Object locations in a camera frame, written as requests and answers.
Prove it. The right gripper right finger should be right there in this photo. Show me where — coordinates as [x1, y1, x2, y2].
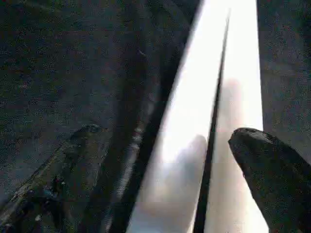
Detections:
[228, 127, 311, 233]

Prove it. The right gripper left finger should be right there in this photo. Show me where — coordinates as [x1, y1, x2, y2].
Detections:
[0, 124, 110, 233]

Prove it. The black plastic mat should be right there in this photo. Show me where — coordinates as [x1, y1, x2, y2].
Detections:
[0, 0, 311, 233]

